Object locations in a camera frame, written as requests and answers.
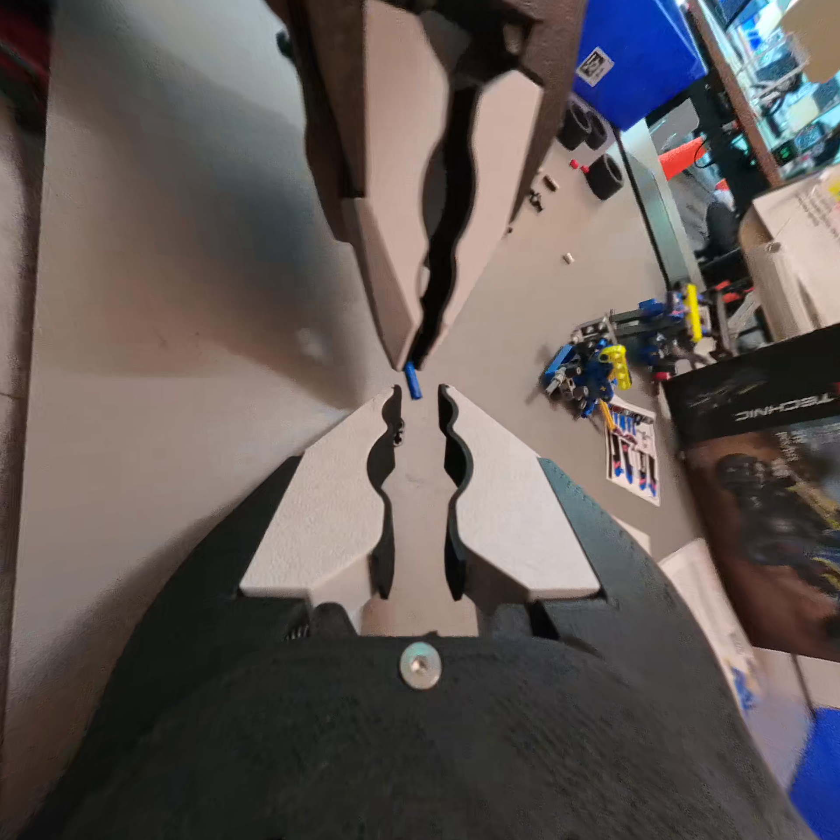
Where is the black lego set box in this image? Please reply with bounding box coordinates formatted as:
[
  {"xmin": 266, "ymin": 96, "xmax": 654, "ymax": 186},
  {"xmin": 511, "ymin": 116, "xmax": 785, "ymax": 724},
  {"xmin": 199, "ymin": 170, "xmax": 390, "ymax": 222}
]
[{"xmin": 659, "ymin": 325, "xmax": 840, "ymax": 664}]

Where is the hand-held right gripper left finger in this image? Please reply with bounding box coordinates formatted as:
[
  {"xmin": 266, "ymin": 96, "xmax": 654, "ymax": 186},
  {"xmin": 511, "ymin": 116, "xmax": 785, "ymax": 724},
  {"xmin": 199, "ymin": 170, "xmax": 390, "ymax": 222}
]
[{"xmin": 238, "ymin": 386, "xmax": 404, "ymax": 636}]

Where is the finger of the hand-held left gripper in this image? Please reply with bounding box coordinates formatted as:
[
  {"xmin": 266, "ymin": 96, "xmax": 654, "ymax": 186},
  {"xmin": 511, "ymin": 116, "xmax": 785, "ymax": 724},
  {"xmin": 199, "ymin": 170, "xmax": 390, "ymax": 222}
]
[
  {"xmin": 412, "ymin": 71, "xmax": 547, "ymax": 371},
  {"xmin": 340, "ymin": 0, "xmax": 472, "ymax": 371}
]

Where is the blue yellow lego assembly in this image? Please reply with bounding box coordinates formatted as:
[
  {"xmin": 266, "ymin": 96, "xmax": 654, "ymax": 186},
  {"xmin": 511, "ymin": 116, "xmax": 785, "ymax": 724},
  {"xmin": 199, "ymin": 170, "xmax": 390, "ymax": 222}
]
[{"xmin": 539, "ymin": 341, "xmax": 634, "ymax": 421}]

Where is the dark grey lego assembly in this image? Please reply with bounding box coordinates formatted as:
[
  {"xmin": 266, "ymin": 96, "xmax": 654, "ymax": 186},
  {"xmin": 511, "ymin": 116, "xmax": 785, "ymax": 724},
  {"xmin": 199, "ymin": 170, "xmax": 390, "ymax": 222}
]
[{"xmin": 571, "ymin": 282, "xmax": 762, "ymax": 385}]

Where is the blue plastic bin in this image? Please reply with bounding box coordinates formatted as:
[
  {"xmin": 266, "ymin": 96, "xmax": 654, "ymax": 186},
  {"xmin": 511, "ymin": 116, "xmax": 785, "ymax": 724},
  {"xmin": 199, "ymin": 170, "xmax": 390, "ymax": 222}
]
[{"xmin": 572, "ymin": 0, "xmax": 710, "ymax": 132}]

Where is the white cardboard box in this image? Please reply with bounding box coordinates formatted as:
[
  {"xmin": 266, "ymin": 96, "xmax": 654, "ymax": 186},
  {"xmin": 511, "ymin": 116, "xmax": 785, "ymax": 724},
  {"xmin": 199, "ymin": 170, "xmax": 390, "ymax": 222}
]
[{"xmin": 738, "ymin": 167, "xmax": 840, "ymax": 342}]

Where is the dark red object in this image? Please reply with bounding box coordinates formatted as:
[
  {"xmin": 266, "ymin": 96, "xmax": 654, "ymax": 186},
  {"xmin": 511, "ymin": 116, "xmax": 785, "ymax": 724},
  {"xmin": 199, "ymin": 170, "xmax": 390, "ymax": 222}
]
[{"xmin": 0, "ymin": 0, "xmax": 53, "ymax": 132}]

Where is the orange cone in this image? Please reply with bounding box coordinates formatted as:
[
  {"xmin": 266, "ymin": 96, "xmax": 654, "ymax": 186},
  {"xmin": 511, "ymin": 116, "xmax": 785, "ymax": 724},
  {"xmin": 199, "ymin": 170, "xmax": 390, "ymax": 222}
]
[{"xmin": 659, "ymin": 134, "xmax": 713, "ymax": 181}]

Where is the blue container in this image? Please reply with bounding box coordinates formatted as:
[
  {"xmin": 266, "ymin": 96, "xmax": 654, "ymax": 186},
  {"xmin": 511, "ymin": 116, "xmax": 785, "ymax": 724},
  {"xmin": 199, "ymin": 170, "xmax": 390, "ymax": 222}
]
[{"xmin": 787, "ymin": 705, "xmax": 840, "ymax": 840}]

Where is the black cable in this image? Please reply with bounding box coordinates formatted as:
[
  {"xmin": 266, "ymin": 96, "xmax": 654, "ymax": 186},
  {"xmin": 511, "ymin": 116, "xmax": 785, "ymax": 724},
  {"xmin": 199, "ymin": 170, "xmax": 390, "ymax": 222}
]
[{"xmin": 613, "ymin": 131, "xmax": 678, "ymax": 291}]

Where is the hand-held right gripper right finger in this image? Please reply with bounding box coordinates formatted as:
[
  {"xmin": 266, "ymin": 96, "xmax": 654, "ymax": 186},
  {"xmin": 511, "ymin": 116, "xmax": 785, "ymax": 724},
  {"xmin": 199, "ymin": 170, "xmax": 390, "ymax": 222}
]
[{"xmin": 436, "ymin": 384, "xmax": 603, "ymax": 636}]

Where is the lego sticker sheet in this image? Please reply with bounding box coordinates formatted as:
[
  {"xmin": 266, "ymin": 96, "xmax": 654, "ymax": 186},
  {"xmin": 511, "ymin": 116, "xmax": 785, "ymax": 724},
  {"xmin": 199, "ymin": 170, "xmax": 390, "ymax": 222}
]
[{"xmin": 604, "ymin": 394, "xmax": 662, "ymax": 508}]

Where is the lego instruction booklet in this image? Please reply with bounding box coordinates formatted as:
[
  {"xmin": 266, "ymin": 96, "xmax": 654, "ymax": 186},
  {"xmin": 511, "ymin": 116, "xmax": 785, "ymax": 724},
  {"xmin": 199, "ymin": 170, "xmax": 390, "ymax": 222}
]
[{"xmin": 656, "ymin": 538, "xmax": 769, "ymax": 716}]

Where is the brown wooden shelf post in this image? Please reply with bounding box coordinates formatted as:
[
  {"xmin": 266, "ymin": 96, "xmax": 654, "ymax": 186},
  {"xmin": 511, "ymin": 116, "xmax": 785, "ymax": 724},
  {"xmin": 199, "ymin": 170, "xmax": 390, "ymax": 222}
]
[{"xmin": 686, "ymin": 0, "xmax": 785, "ymax": 188}]

